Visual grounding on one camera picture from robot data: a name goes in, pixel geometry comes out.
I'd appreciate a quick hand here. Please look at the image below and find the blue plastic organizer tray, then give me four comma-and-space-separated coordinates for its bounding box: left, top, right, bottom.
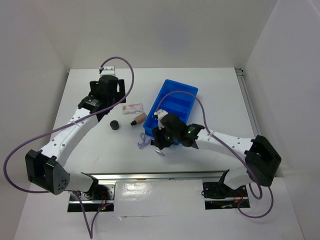
143, 79, 198, 137

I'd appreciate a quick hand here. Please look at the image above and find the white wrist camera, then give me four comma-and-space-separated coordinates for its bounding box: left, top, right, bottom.
99, 65, 116, 77
153, 109, 168, 122

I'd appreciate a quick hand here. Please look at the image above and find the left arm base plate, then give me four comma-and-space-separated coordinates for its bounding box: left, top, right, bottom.
67, 181, 116, 213

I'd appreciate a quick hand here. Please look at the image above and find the aluminium rail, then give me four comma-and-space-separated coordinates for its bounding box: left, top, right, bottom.
87, 171, 224, 182
234, 68, 261, 136

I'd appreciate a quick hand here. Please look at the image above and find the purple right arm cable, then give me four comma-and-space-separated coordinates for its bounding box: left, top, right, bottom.
155, 90, 274, 219

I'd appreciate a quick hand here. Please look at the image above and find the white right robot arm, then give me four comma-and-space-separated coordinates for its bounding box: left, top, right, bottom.
151, 109, 282, 200

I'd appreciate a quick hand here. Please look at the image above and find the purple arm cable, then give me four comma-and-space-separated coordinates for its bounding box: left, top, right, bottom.
3, 56, 135, 240
155, 90, 274, 219

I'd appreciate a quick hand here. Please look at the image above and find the beige foundation bottle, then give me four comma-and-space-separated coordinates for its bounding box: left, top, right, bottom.
130, 112, 147, 126

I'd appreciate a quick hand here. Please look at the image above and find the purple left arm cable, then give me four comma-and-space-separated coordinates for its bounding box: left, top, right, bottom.
3, 56, 135, 240

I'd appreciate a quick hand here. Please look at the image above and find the pink sachet packet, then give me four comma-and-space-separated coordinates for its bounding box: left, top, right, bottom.
122, 103, 144, 115

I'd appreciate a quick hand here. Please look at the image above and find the aluminium right side rail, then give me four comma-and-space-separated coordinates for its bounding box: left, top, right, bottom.
234, 68, 261, 136

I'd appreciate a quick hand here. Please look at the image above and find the aluminium front rail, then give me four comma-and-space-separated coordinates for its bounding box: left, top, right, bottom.
87, 171, 224, 182

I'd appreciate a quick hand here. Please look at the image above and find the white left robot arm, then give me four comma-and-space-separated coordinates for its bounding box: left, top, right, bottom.
25, 75, 126, 200

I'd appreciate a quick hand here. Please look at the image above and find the silver small tube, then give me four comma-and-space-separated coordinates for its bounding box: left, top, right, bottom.
154, 149, 165, 157

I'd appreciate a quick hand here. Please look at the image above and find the black round jar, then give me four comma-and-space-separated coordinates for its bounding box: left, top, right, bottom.
110, 120, 120, 131

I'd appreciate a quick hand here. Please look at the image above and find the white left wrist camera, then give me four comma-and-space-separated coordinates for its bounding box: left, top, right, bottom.
99, 65, 116, 77

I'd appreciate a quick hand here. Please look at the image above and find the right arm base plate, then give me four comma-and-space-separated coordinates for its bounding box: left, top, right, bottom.
201, 182, 251, 210

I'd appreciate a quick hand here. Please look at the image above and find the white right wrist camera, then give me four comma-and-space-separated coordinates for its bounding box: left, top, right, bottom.
153, 109, 168, 122

